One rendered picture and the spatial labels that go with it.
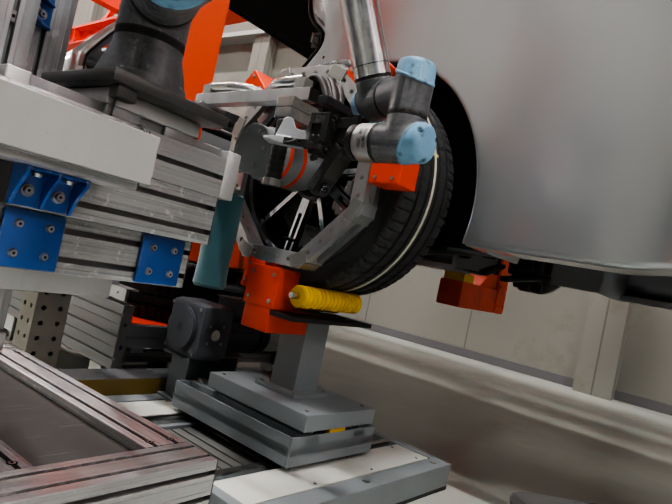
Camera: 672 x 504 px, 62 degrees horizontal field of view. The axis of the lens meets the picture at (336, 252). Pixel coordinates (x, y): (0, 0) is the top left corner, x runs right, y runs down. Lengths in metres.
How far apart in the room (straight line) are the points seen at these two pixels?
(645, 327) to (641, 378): 0.42
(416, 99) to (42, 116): 0.61
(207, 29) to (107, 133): 1.24
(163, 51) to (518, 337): 4.93
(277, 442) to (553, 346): 4.26
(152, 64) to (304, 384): 1.00
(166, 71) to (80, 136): 0.27
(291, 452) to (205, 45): 1.28
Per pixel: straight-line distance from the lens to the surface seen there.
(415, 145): 1.00
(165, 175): 0.99
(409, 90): 1.05
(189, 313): 1.80
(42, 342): 1.92
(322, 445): 1.56
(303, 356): 1.61
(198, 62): 1.96
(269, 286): 1.48
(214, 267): 1.50
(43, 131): 0.76
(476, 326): 5.74
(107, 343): 2.05
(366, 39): 1.17
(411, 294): 6.06
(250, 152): 1.43
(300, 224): 1.60
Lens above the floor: 0.60
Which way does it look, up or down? 2 degrees up
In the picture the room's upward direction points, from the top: 12 degrees clockwise
